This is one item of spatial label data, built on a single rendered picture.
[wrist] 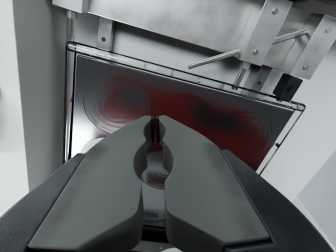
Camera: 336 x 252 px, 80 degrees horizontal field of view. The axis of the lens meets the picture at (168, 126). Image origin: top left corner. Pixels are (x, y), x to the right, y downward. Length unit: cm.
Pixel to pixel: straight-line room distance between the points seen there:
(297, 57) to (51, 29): 34
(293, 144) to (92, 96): 45
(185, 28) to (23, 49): 20
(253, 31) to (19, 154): 35
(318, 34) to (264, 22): 8
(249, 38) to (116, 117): 22
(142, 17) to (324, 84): 37
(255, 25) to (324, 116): 30
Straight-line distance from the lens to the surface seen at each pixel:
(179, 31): 31
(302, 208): 93
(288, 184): 64
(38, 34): 30
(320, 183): 223
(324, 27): 35
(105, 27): 35
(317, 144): 59
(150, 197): 45
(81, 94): 33
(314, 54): 36
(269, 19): 31
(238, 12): 33
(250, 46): 31
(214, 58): 31
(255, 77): 40
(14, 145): 33
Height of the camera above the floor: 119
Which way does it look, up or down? 60 degrees down
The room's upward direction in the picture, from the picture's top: 175 degrees clockwise
